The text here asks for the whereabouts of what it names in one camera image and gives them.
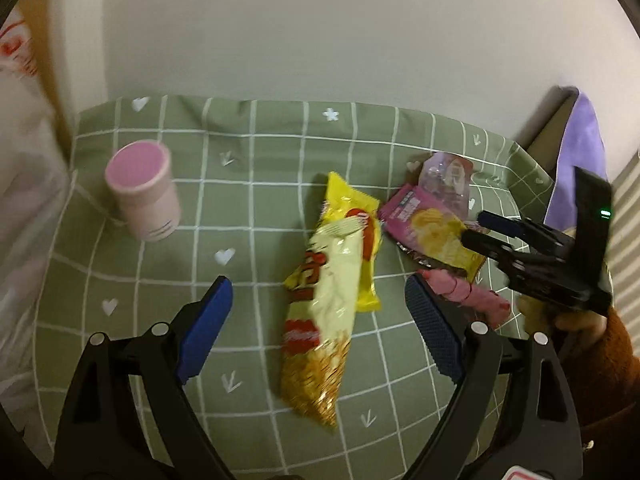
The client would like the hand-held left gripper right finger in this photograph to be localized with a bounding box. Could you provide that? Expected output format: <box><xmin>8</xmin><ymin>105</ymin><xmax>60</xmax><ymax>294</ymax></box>
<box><xmin>400</xmin><ymin>275</ymin><xmax>586</xmax><ymax>480</ymax></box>

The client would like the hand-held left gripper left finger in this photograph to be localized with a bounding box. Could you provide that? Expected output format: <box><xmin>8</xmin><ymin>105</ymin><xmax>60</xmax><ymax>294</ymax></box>
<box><xmin>52</xmin><ymin>275</ymin><xmax>236</xmax><ymax>480</ymax></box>

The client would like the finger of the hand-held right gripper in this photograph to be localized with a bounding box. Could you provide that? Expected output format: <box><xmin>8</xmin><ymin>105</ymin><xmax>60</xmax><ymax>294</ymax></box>
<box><xmin>460</xmin><ymin>229</ymin><xmax>531</xmax><ymax>281</ymax></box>
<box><xmin>476</xmin><ymin>210</ymin><xmax>568</xmax><ymax>251</ymax></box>

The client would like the pink yellow chip packet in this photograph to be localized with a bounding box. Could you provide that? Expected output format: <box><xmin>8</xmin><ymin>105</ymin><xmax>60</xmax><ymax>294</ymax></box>
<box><xmin>377</xmin><ymin>182</ymin><xmax>488</xmax><ymax>281</ymax></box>

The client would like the clear pink wrapper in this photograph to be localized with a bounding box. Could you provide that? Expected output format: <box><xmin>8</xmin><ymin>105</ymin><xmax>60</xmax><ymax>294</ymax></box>
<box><xmin>406</xmin><ymin>151</ymin><xmax>476</xmax><ymax>211</ymax></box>

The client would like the yellow snack packet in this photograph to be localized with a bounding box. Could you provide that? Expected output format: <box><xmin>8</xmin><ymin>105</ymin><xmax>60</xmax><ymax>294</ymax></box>
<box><xmin>279</xmin><ymin>171</ymin><xmax>383</xmax><ymax>430</ymax></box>

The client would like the person's right hand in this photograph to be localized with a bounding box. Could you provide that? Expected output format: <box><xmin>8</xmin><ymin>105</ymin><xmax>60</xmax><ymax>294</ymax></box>
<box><xmin>516</xmin><ymin>294</ymin><xmax>608</xmax><ymax>348</ymax></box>

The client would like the striped beige curtain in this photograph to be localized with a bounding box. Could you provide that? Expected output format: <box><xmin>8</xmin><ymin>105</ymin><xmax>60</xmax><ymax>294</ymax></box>
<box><xmin>607</xmin><ymin>150</ymin><xmax>640</xmax><ymax>311</ymax></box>

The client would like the pink caterpillar toy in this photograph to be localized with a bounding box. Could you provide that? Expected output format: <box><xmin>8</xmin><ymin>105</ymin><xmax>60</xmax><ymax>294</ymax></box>
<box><xmin>417</xmin><ymin>267</ymin><xmax>512</xmax><ymax>331</ymax></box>

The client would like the purple pillow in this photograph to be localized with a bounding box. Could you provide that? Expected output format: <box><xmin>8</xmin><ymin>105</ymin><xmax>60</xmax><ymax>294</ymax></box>
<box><xmin>542</xmin><ymin>87</ymin><xmax>610</xmax><ymax>233</ymax></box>

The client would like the beige bed headboard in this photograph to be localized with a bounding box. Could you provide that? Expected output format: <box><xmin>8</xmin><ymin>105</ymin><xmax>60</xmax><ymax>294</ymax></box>
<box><xmin>515</xmin><ymin>85</ymin><xmax>581</xmax><ymax>178</ymax></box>

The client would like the green checked tablecloth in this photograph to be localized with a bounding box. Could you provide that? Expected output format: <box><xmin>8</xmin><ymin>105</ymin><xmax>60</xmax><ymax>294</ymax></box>
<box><xmin>30</xmin><ymin>92</ymin><xmax>566</xmax><ymax>480</ymax></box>

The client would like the small pink bottle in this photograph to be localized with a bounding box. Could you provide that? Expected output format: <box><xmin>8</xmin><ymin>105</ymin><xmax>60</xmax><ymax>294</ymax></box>
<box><xmin>104</xmin><ymin>141</ymin><xmax>181</xmax><ymax>244</ymax></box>

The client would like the white plastic bag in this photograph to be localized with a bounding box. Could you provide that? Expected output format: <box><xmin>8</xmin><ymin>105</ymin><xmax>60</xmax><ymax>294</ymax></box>
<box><xmin>0</xmin><ymin>5</ymin><xmax>76</xmax><ymax>461</ymax></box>

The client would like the wooden shelf unit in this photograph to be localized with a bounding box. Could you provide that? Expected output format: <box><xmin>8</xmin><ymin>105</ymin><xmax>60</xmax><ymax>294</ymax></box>
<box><xmin>35</xmin><ymin>0</ymin><xmax>111</xmax><ymax>158</ymax></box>

